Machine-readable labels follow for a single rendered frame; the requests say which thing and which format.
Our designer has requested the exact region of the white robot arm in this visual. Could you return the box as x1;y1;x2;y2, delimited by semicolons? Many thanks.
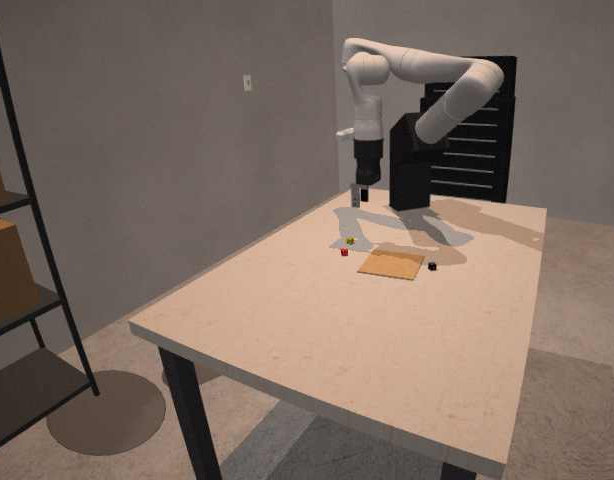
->
342;38;504;144

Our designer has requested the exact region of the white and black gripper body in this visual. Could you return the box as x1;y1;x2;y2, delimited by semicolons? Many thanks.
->
336;119;384;186

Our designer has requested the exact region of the orange square mat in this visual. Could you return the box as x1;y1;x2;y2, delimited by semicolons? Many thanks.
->
358;249;425;281

